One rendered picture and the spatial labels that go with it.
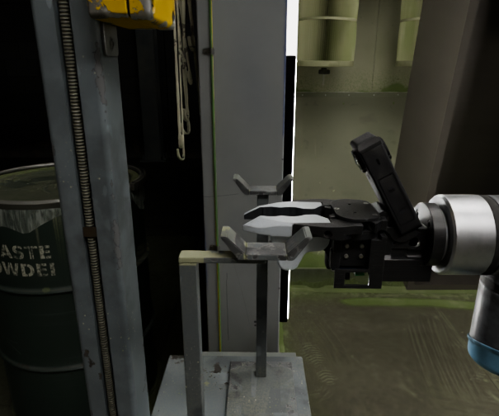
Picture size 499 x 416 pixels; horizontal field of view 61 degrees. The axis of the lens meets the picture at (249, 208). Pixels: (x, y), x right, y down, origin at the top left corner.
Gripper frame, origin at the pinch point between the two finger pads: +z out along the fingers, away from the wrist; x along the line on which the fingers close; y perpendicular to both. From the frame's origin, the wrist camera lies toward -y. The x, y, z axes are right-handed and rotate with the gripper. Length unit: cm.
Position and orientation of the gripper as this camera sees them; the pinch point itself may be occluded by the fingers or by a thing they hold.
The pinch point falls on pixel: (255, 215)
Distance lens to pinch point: 48.0
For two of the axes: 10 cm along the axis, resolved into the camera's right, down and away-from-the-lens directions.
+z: -10.0, -0.1, 0.2
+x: 0.2, -3.1, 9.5
